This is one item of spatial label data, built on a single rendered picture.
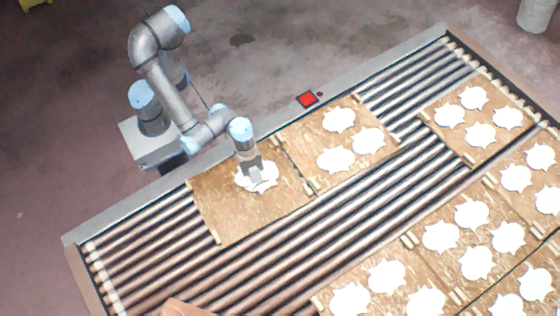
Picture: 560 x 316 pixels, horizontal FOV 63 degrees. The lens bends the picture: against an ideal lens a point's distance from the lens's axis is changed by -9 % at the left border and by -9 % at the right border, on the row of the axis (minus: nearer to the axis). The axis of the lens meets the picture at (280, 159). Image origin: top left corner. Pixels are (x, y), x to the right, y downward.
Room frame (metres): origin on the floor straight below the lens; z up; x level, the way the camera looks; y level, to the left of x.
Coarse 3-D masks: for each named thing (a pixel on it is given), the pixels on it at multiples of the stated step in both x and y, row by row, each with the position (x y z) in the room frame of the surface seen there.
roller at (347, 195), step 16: (416, 144) 1.12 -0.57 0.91; (432, 144) 1.11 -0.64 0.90; (400, 160) 1.05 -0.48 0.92; (368, 176) 1.01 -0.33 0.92; (384, 176) 1.00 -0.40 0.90; (352, 192) 0.95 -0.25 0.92; (320, 208) 0.90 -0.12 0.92; (336, 208) 0.90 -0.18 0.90; (304, 224) 0.85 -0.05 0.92; (272, 240) 0.80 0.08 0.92; (240, 256) 0.76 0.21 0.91; (256, 256) 0.75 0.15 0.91; (224, 272) 0.71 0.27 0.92; (192, 288) 0.66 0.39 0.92; (208, 288) 0.66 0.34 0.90
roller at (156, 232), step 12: (444, 60) 1.55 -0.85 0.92; (420, 72) 1.50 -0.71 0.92; (432, 72) 1.50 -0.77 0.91; (408, 84) 1.44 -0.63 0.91; (384, 96) 1.39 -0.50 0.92; (372, 108) 1.35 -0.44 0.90; (288, 156) 1.17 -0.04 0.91; (180, 216) 0.97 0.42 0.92; (192, 216) 0.97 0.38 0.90; (156, 228) 0.93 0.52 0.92; (168, 228) 0.93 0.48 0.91; (144, 240) 0.89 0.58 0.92; (120, 252) 0.85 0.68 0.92; (132, 252) 0.85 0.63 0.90; (96, 264) 0.81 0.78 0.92; (108, 264) 0.81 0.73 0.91
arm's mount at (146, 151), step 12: (132, 120) 1.47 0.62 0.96; (132, 132) 1.40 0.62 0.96; (168, 132) 1.37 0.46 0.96; (132, 144) 1.34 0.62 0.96; (144, 144) 1.32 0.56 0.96; (156, 144) 1.31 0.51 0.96; (168, 144) 1.31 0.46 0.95; (180, 144) 1.33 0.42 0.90; (144, 156) 1.27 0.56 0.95; (156, 156) 1.29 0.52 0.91; (168, 156) 1.30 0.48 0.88; (144, 168) 1.26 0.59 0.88
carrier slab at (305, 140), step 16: (352, 96) 1.41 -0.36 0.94; (320, 112) 1.35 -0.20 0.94; (368, 112) 1.31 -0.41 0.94; (288, 128) 1.29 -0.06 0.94; (304, 128) 1.28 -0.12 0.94; (320, 128) 1.26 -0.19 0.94; (352, 128) 1.24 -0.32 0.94; (368, 128) 1.22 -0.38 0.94; (384, 128) 1.21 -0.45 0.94; (288, 144) 1.21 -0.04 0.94; (304, 144) 1.20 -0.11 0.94; (320, 144) 1.18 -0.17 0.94; (336, 144) 1.17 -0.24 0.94; (352, 144) 1.16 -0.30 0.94; (400, 144) 1.12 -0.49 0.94; (304, 160) 1.12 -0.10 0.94; (368, 160) 1.07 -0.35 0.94; (304, 176) 1.05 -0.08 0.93; (320, 176) 1.03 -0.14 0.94; (336, 176) 1.02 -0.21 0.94; (352, 176) 1.01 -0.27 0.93; (320, 192) 0.96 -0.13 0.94
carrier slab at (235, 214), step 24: (264, 144) 1.23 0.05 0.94; (216, 168) 1.15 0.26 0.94; (288, 168) 1.09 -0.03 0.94; (192, 192) 1.06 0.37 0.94; (216, 192) 1.04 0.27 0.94; (240, 192) 1.02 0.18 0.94; (288, 192) 0.99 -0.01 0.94; (216, 216) 0.93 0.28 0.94; (240, 216) 0.92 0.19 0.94; (264, 216) 0.90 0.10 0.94; (240, 240) 0.82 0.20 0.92
